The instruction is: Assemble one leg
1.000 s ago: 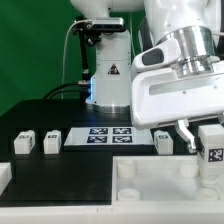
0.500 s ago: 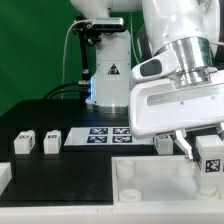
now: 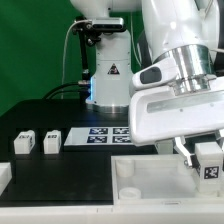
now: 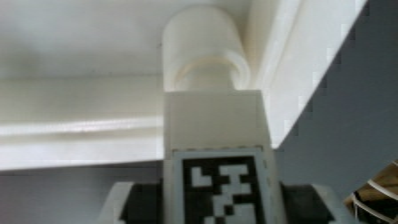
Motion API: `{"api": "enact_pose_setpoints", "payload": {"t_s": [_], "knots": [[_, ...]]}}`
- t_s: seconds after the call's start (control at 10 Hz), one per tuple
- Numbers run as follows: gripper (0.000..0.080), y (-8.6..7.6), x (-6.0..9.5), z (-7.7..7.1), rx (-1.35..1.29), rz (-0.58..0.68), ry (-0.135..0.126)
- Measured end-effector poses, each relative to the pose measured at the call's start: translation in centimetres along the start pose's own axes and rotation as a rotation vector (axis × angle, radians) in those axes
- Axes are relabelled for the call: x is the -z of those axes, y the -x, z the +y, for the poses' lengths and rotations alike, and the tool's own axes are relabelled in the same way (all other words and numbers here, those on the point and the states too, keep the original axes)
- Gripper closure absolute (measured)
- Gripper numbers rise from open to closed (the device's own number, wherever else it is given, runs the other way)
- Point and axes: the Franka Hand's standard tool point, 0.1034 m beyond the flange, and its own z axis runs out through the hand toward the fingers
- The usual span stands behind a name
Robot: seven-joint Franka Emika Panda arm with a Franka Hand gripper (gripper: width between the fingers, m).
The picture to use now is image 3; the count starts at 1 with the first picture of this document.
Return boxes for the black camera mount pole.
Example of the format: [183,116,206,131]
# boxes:
[77,24,90,81]

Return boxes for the black cables at base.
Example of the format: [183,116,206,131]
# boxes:
[42,79,92,100]

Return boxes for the white square table top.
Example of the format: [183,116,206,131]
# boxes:
[111,155,224,205]

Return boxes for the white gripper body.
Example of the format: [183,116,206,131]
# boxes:
[129,77,224,146]

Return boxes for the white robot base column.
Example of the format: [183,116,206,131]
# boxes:
[86,29,133,113]

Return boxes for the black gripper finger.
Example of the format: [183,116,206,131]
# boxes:
[173,136,193,168]
[215,129,224,150]

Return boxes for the white cable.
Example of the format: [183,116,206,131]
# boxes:
[61,12,143,100]

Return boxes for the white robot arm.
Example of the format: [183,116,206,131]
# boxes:
[70,0,224,166]

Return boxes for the white tag plate with markers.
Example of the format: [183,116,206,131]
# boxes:
[64,127,132,146]

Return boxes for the black camera on mount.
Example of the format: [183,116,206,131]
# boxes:
[73,17,126,33]

